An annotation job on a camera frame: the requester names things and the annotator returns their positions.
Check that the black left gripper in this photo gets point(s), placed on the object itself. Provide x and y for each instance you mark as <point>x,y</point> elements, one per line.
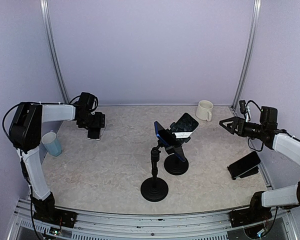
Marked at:
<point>97,123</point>

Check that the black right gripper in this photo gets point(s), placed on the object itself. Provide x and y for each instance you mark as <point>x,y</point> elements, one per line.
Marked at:
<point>237,121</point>

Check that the black phone with silver back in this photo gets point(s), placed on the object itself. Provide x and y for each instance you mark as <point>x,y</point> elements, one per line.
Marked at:
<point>185,124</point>

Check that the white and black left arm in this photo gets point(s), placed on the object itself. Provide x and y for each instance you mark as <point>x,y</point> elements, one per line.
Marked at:
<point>25,134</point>

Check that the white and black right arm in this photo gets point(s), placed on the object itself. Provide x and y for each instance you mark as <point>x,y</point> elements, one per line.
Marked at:
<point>283,150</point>

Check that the white folding phone stand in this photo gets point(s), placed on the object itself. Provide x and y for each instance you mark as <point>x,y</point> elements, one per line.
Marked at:
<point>102,126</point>

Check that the black folding phone stand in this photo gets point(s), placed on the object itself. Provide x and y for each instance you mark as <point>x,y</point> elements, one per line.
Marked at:
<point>251,172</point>

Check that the blue phone in front holder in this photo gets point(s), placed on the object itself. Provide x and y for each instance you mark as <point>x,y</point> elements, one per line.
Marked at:
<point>169,142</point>

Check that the black round stand base rear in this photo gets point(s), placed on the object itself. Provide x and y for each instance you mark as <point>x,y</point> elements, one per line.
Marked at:
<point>172,164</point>

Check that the black front stand with pole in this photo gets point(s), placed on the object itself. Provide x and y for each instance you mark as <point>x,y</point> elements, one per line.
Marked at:
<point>154,189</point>

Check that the white ceramic mug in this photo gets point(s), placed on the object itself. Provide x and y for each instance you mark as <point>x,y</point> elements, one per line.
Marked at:
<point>204,110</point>

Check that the light blue plastic cup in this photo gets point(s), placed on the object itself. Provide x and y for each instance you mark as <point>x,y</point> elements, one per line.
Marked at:
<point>52,144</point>

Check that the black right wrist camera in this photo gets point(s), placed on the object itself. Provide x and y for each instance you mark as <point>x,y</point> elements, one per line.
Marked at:
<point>242,107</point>

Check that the aluminium front rail base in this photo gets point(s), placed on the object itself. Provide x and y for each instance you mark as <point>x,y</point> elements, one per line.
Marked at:
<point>92,225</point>

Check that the left aluminium frame post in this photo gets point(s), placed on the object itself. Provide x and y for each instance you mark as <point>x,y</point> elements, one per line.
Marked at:
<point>44,5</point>

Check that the aluminium frame post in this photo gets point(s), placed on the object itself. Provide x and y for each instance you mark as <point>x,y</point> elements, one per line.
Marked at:
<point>248,53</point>
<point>44,5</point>

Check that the right aluminium frame post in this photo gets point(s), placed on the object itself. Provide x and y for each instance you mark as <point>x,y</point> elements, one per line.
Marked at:
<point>248,53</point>

